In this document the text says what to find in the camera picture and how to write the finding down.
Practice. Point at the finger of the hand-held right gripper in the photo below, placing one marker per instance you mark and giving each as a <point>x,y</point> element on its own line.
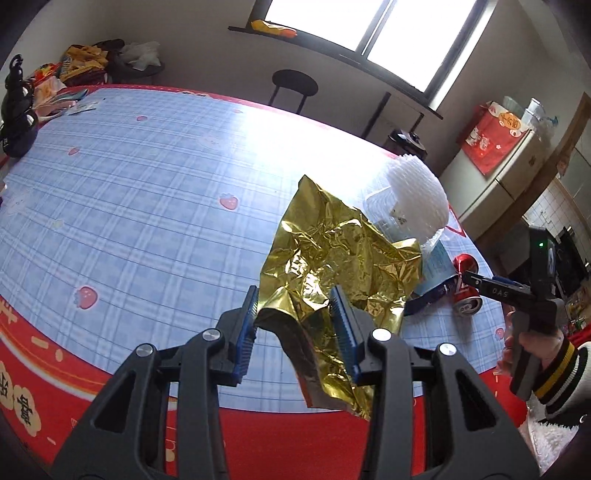
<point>505,280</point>
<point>472,280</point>

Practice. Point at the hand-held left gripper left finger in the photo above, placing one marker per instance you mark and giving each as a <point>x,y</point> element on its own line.
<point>247,323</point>

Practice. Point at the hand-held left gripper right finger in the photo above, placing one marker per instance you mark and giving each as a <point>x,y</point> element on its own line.
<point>344,332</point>

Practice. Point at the crushed red drink can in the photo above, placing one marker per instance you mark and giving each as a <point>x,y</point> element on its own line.
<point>464,265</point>

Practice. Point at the gold foil wrapper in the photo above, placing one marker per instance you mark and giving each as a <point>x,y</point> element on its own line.
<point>323,249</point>

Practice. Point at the person's right hand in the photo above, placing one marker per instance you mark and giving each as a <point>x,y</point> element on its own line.
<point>540,346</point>

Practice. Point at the blue small carton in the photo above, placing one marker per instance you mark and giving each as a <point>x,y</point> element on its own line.
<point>436,270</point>

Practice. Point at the pile of colourful packages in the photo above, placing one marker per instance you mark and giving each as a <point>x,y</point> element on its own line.
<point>577,314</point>

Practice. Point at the black integrated stove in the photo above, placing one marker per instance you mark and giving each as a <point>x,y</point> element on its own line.
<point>572,272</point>

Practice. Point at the white refrigerator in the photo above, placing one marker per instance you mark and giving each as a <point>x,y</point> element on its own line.
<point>498,189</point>

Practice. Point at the white foam fruit net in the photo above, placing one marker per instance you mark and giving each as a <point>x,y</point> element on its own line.
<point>420,198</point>

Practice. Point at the clear plastic cup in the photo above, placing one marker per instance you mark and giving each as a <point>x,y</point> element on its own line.
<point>383,212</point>

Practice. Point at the red printed cloth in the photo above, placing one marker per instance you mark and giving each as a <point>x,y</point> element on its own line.
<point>489,138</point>

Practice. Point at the silver black rice cooker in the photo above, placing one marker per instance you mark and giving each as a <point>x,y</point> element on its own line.
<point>406,141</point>

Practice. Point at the blue plaid tablecloth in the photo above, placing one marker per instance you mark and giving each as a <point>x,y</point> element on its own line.
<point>138,207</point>

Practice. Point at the clear plastic bag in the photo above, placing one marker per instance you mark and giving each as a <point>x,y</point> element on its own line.
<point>540,120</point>

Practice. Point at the black round stool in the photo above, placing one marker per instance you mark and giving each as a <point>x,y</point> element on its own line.
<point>295,81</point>

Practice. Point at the dark window sill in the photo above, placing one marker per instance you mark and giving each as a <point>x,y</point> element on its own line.
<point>332,53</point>

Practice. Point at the small white packet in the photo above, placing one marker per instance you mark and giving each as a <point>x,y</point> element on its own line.
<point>85,107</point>

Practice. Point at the dark side chair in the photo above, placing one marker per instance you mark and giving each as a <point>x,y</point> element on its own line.
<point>134,76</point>

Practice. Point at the pastel plastic item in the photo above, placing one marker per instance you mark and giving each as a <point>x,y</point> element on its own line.
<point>57,104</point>

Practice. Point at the crumpled white plastic bag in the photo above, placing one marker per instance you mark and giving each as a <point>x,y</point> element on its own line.
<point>138,54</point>

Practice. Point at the yellow orange snack bag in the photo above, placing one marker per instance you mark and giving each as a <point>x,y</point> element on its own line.
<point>272,27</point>

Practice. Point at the window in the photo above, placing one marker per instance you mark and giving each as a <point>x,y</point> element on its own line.
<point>323,18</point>

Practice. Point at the yellow snack bags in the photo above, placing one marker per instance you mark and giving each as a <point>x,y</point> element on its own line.
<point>83,62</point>

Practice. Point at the black bag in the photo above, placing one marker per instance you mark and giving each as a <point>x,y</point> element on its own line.
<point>110,45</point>

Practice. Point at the orange snack pack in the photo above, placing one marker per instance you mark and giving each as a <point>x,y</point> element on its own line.
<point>48,81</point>

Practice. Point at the black metal rack frame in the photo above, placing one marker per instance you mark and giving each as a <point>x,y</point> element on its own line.
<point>376,115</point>

